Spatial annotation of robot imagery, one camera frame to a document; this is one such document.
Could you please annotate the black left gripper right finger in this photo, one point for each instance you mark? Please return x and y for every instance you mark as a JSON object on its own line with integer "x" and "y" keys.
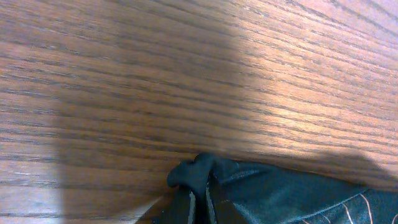
{"x": 221, "y": 210}

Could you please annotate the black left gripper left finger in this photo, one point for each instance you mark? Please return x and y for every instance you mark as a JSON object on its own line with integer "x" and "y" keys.
{"x": 181, "y": 210}

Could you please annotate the black cycling jersey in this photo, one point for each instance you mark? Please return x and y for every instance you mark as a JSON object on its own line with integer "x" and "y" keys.
{"x": 263, "y": 193}

